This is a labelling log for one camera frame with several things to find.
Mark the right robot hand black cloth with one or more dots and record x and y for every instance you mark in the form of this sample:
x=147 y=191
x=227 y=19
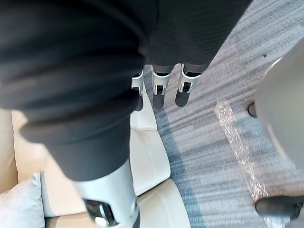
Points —
x=71 y=71

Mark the cream leather sofa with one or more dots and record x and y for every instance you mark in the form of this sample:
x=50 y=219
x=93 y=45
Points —
x=147 y=154

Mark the light grey cushion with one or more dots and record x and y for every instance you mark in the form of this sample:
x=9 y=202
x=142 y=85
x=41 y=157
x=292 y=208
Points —
x=21 y=206

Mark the clear plastic wrap strip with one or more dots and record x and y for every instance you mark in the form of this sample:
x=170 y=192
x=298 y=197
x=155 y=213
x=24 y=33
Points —
x=237 y=142

